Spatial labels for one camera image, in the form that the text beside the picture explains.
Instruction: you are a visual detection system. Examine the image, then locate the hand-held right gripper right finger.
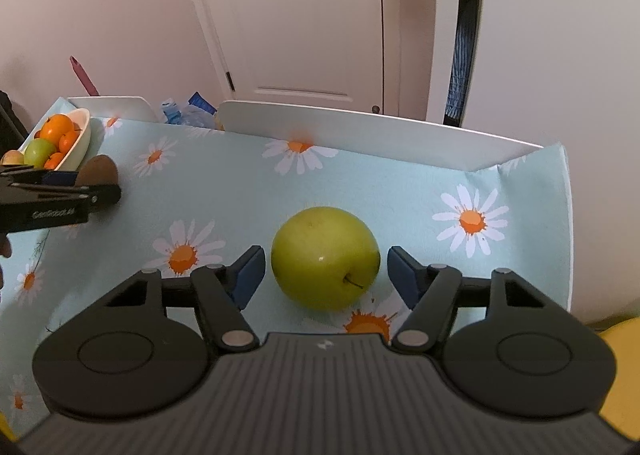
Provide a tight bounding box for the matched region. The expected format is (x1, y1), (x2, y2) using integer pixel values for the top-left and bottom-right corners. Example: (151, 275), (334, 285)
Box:
(387, 245), (566, 353)

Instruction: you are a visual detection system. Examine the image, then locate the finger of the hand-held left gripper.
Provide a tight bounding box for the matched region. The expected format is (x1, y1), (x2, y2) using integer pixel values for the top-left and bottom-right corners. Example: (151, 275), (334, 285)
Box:
(0, 166), (79, 186)
(0, 184), (122, 212)

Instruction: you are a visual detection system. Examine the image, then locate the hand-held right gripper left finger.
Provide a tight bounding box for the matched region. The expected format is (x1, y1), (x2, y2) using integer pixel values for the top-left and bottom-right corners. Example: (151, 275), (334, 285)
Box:
(85, 245), (267, 352)

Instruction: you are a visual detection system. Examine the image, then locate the brown kiwi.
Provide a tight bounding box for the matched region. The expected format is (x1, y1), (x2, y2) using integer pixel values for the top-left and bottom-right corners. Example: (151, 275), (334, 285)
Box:
(75, 154), (120, 186)

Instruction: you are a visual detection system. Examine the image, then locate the green apple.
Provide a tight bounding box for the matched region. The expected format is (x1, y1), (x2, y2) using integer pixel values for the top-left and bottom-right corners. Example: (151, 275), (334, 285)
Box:
(271, 206), (382, 313)
(24, 139), (57, 168)

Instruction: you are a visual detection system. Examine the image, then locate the cream oval dish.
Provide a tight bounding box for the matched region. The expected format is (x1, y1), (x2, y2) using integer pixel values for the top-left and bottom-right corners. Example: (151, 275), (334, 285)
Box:
(17, 108), (93, 172)

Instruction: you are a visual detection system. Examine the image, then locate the large orange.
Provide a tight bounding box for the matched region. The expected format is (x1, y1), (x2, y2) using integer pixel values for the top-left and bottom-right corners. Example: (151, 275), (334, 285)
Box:
(40, 114), (75, 143)

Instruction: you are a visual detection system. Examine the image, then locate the black bag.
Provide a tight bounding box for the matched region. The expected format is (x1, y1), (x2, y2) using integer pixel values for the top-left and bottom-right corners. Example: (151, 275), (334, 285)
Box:
(0, 90), (27, 152)

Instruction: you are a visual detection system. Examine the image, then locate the daisy print blue tablecloth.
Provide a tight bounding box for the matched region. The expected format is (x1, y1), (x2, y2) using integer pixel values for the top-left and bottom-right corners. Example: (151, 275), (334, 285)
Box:
(0, 96), (573, 441)

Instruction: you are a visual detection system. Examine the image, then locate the white chair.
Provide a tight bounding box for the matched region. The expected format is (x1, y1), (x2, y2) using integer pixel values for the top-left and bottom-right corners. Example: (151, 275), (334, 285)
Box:
(67, 95), (161, 124)
(218, 100), (545, 172)

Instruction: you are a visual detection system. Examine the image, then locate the pink stick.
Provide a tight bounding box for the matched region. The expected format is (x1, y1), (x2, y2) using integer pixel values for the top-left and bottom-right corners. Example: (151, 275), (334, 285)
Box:
(70, 55), (101, 97)

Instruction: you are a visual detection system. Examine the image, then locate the clear plastic bottle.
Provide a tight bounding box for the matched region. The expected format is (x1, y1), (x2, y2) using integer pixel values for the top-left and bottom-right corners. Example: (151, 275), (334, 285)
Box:
(160, 98), (187, 125)

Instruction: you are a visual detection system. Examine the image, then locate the blue plastic packet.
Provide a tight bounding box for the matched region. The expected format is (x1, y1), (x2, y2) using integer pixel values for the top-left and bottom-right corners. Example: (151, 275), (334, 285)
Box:
(186, 92), (219, 128)

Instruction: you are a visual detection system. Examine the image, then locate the blue striped cloth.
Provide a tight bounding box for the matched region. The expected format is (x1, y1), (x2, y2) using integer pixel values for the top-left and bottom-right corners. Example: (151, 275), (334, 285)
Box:
(444, 0), (482, 127)

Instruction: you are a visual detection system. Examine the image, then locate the yellow stool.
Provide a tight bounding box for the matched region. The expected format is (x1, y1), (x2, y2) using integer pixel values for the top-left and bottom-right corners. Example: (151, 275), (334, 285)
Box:
(597, 317), (640, 441)

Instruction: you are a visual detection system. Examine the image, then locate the white panel door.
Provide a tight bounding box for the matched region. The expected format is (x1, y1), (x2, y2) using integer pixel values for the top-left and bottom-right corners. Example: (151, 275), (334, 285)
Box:
(175, 0), (401, 117)

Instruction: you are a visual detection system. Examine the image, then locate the white wardrobe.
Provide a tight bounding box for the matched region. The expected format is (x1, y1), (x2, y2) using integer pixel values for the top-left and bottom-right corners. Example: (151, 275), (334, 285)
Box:
(462, 0), (640, 328)

